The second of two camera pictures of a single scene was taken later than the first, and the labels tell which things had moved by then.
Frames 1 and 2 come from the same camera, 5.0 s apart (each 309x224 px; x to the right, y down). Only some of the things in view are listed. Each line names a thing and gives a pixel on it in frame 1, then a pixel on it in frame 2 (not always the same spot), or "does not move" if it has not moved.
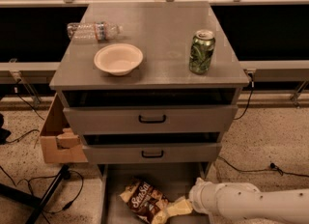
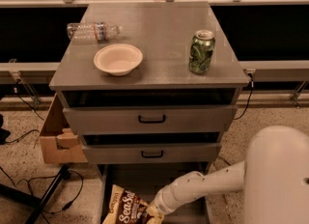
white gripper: [200, 195] to [163, 201]
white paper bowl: [118, 59] does not move
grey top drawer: [150, 120] does not move
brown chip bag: [146, 201] to [126, 208]
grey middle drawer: [152, 153] does not move
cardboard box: [60, 142] does not move
